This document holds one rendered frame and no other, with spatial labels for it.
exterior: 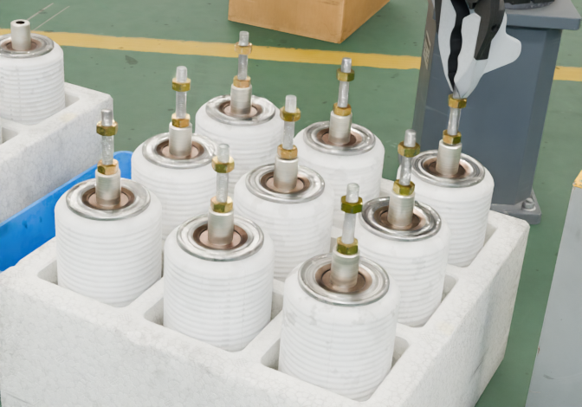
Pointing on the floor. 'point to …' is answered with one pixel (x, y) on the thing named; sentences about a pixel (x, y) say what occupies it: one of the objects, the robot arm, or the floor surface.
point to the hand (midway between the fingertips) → (454, 82)
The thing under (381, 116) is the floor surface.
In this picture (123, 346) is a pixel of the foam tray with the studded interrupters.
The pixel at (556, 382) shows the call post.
